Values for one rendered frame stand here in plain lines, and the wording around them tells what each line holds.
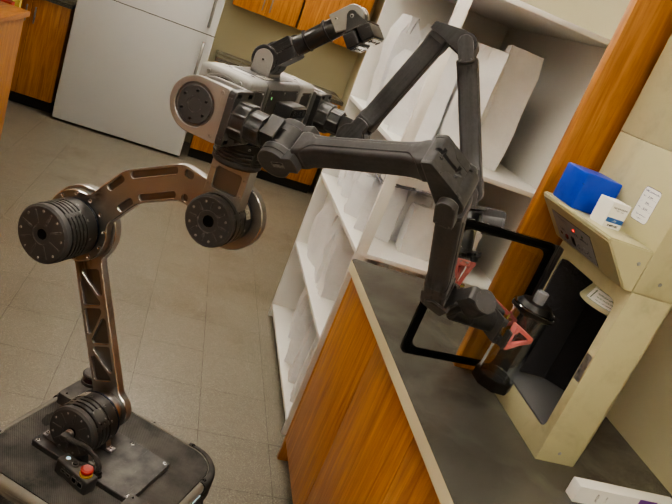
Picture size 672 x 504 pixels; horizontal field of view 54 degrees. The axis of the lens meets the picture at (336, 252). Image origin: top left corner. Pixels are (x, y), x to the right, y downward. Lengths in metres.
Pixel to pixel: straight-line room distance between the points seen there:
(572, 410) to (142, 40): 5.12
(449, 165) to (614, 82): 0.73
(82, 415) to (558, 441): 1.33
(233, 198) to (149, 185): 0.32
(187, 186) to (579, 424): 1.18
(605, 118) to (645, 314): 0.52
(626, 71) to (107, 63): 4.98
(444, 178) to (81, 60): 5.27
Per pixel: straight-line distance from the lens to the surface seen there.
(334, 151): 1.27
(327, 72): 6.86
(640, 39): 1.83
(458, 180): 1.19
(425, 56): 1.81
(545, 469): 1.71
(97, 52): 6.19
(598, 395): 1.68
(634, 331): 1.63
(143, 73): 6.16
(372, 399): 1.98
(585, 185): 1.64
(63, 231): 1.96
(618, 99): 1.83
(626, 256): 1.52
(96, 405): 2.16
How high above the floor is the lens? 1.73
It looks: 19 degrees down
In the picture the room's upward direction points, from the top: 22 degrees clockwise
